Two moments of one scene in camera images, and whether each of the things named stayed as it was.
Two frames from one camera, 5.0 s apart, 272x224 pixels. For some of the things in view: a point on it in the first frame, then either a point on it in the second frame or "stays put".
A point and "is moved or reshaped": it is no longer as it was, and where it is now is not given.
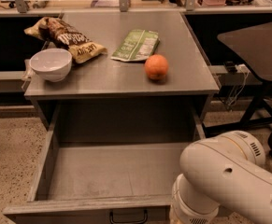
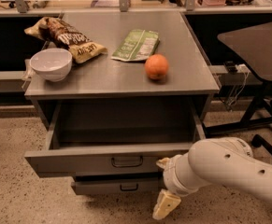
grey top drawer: [108, 165] is moved or reshaped
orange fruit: [156, 66] stays put
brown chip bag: [55, 33] stays put
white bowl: [51, 64] stays put
